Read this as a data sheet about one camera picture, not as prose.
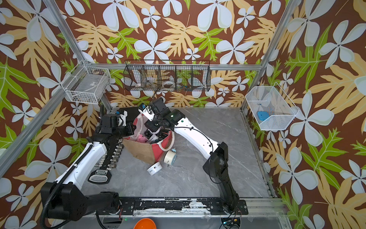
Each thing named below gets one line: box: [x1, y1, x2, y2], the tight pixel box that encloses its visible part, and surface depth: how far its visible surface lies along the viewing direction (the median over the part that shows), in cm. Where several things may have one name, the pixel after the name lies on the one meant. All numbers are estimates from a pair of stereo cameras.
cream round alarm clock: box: [163, 147, 177, 167], surface depth 86 cm
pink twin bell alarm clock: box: [136, 134, 149, 144], surface depth 93 cm
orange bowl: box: [133, 218, 157, 229], surface depth 68 cm
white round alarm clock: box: [146, 161, 163, 176], surface depth 82 cm
